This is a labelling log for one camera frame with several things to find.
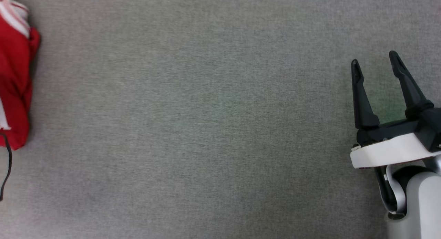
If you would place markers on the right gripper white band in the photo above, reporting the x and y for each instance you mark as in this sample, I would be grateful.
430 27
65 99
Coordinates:
392 151

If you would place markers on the red basketball jersey white sleeves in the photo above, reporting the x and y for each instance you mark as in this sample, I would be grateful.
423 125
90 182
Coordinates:
13 77

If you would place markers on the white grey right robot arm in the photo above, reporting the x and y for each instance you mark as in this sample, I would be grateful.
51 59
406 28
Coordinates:
425 204

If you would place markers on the grey fabric sofa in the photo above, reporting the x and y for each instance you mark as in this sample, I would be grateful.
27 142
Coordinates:
206 122

